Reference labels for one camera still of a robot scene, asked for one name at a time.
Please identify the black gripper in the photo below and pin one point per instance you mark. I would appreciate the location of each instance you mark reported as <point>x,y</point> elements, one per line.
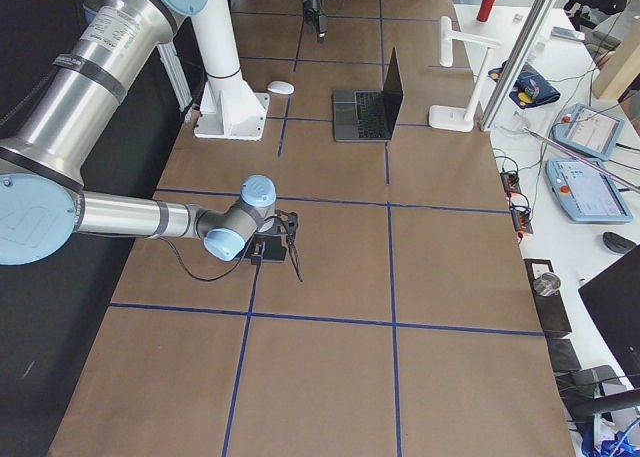
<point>274,243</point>
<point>310,0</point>

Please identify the black mouse pad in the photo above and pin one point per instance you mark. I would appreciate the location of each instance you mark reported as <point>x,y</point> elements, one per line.
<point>267,248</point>

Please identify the grey laptop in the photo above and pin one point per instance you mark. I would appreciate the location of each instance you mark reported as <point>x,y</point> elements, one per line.
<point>369,116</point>

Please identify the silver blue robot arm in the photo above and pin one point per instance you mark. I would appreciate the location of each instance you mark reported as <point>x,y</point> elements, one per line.
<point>44,200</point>

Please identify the white computer mouse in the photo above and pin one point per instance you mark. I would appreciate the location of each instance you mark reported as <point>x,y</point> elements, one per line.
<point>281,87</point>

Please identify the black desk mouse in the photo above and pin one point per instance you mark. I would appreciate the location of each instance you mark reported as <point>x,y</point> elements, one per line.
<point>617,243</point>

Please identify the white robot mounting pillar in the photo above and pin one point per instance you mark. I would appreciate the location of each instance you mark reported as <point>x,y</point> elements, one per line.
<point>229,108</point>

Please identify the space pattern pencil case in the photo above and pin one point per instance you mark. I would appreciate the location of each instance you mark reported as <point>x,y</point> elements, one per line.
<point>532,90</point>

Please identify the orange black electronics board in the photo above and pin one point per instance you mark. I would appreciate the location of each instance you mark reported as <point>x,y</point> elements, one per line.
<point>518,203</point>

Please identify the metal rod tool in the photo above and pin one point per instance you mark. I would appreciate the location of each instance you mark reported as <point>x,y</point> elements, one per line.
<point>582,159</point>

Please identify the metal cup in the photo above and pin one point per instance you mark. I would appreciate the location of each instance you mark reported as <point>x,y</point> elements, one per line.
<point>546,284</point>

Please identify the blue teach pendant far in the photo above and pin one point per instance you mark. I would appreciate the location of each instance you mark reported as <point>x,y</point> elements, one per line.
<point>589,131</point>

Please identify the blue teach pendant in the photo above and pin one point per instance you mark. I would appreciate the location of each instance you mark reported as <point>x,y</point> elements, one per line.
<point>589,131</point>
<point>586,195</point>

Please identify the blue teach pendant near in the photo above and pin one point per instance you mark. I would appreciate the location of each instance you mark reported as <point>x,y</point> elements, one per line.
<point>586,195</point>

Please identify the black monitor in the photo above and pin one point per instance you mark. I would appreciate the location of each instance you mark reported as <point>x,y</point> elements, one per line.
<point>612,301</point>

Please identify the aluminium frame post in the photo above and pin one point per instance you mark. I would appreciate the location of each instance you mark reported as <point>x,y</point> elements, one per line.
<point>524,44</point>

